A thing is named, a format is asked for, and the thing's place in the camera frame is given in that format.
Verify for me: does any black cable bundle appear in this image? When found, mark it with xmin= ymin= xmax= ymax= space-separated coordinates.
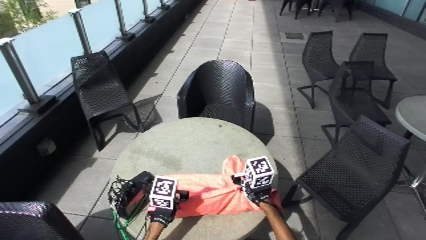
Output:
xmin=107 ymin=175 xmax=131 ymax=214

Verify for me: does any person's right hand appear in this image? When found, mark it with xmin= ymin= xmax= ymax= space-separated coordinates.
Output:
xmin=232 ymin=172 xmax=275 ymax=206

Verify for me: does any black mesh chair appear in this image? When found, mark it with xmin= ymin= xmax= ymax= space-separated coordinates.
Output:
xmin=296 ymin=30 xmax=343 ymax=110
xmin=281 ymin=114 xmax=413 ymax=240
xmin=320 ymin=60 xmax=393 ymax=145
xmin=70 ymin=50 xmax=144 ymax=152
xmin=348 ymin=32 xmax=400 ymax=110

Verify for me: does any frosted glass railing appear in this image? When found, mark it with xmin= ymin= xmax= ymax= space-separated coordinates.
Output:
xmin=0 ymin=0 xmax=179 ymax=126

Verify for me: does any pink cloth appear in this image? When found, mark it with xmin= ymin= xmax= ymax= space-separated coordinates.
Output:
xmin=164 ymin=154 xmax=284 ymax=219

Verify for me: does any white marker cube on glove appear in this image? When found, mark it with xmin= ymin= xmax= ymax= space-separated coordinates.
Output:
xmin=148 ymin=175 xmax=180 ymax=211
xmin=243 ymin=155 xmax=277 ymax=190

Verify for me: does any round grey side table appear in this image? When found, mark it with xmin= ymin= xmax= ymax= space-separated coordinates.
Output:
xmin=395 ymin=95 xmax=426 ymax=214

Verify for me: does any green cable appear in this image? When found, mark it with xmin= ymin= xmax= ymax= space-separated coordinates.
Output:
xmin=110 ymin=208 xmax=135 ymax=240

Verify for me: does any metal railing post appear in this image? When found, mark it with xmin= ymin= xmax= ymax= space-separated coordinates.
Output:
xmin=68 ymin=8 xmax=96 ymax=56
xmin=140 ymin=0 xmax=158 ymax=24
xmin=0 ymin=37 xmax=59 ymax=115
xmin=114 ymin=0 xmax=136 ymax=42

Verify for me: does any floor drain cover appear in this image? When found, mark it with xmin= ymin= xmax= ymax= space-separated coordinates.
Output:
xmin=285 ymin=31 xmax=307 ymax=41

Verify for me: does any black device with red edge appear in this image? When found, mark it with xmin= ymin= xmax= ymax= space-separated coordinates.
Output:
xmin=116 ymin=170 xmax=156 ymax=221

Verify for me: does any white marker cube on right glove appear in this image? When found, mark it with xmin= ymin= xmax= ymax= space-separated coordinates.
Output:
xmin=243 ymin=155 xmax=277 ymax=190

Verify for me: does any white marker cube on left glove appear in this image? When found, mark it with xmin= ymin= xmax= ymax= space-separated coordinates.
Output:
xmin=148 ymin=175 xmax=180 ymax=211

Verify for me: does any person's left hand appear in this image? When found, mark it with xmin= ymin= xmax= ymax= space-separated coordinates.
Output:
xmin=148 ymin=189 xmax=191 ymax=228

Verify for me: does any black rounded wicker armchair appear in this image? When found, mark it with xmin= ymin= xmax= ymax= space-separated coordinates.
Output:
xmin=176 ymin=59 xmax=258 ymax=133
xmin=0 ymin=200 xmax=87 ymax=240

